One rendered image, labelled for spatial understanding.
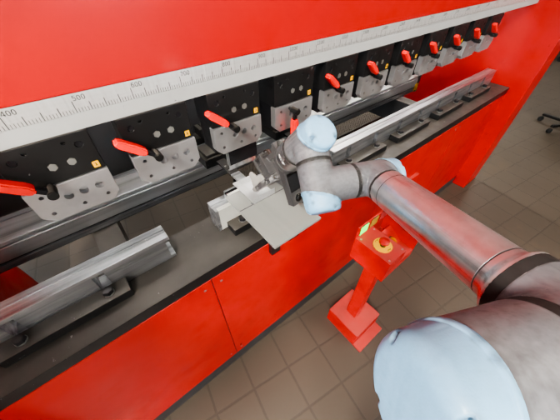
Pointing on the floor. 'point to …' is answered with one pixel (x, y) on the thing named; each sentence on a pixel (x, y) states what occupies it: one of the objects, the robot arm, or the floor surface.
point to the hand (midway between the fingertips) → (264, 187)
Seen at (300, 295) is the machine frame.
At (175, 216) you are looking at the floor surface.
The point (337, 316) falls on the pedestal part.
